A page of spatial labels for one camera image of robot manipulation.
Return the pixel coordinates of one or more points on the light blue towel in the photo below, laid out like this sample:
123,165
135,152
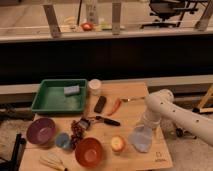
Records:
141,138

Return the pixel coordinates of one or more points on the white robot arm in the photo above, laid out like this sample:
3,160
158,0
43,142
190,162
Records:
160,104

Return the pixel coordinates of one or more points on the red chili pepper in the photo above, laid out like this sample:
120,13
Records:
115,107

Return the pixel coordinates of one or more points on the black rectangular remote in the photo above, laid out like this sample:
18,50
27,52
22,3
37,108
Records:
100,104

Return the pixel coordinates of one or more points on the metal spoon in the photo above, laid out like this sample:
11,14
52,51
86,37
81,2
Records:
125,100

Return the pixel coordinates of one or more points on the blue sponge block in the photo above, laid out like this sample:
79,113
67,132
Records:
71,90

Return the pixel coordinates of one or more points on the bunch of dark grapes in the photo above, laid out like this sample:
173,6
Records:
77,134

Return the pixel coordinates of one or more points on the red yellow apple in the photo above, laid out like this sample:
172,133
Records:
117,144

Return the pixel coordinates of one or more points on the green plastic tray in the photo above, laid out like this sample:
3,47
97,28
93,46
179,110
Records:
51,99

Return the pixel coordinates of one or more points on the red ball on floor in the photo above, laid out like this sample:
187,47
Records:
87,26

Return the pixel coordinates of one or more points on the orange red bowl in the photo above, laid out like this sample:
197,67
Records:
89,152

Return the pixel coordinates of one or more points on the small blue cup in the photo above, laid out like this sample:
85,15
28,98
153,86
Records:
62,141

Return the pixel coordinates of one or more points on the purple bowl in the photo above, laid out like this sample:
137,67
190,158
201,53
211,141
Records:
41,131

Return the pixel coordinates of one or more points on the black office chair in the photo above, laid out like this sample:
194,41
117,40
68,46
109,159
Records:
165,9

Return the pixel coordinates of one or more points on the black handled tool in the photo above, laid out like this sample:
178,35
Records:
107,121

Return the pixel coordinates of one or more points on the wooden easel frame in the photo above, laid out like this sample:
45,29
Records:
201,108

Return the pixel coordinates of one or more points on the black chair frame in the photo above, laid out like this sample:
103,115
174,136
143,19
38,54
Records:
14,163

